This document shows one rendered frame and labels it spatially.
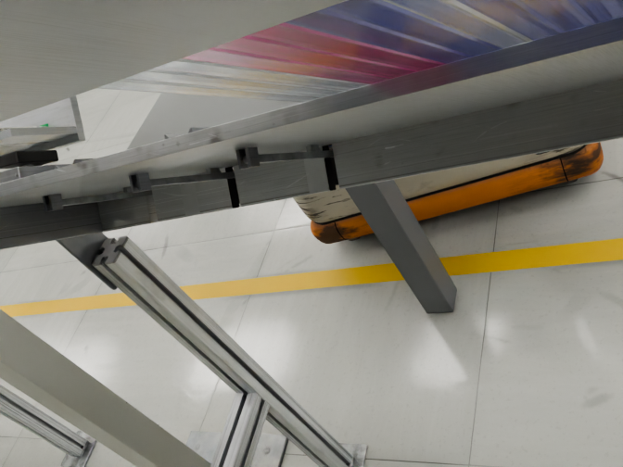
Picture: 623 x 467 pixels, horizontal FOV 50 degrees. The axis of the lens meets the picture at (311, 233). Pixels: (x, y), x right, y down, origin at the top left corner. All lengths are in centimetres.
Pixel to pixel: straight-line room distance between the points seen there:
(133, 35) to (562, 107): 40
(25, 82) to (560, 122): 40
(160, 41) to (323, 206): 126
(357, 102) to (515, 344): 94
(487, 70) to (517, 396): 92
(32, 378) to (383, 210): 60
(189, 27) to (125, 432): 103
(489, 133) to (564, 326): 76
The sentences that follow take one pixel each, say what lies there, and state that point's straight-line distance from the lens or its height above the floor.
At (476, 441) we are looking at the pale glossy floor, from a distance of 119.
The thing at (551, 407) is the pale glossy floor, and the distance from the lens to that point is 118.
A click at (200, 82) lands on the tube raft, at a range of 28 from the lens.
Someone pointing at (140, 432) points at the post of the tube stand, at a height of 28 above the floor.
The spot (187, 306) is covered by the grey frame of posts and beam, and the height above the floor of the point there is 51.
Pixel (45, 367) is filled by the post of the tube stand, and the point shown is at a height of 49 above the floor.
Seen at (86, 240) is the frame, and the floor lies 66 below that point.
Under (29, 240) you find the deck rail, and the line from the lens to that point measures 72.
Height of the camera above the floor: 103
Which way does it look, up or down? 38 degrees down
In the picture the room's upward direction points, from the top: 37 degrees counter-clockwise
